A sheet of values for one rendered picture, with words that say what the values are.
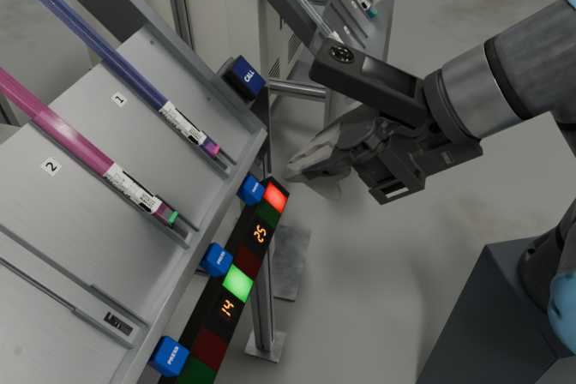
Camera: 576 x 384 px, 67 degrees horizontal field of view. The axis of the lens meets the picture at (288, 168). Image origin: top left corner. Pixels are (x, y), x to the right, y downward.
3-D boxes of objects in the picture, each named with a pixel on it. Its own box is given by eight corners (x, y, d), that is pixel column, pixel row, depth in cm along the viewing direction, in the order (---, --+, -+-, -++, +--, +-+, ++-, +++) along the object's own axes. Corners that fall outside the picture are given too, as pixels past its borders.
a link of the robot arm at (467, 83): (484, 69, 33) (482, 23, 39) (429, 97, 36) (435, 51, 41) (531, 138, 36) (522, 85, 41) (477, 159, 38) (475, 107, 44)
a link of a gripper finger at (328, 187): (303, 219, 52) (366, 194, 46) (269, 187, 50) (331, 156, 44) (309, 201, 54) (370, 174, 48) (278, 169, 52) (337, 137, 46)
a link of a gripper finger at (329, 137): (309, 201, 54) (370, 174, 48) (278, 169, 52) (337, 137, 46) (315, 183, 56) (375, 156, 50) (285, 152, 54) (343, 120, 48)
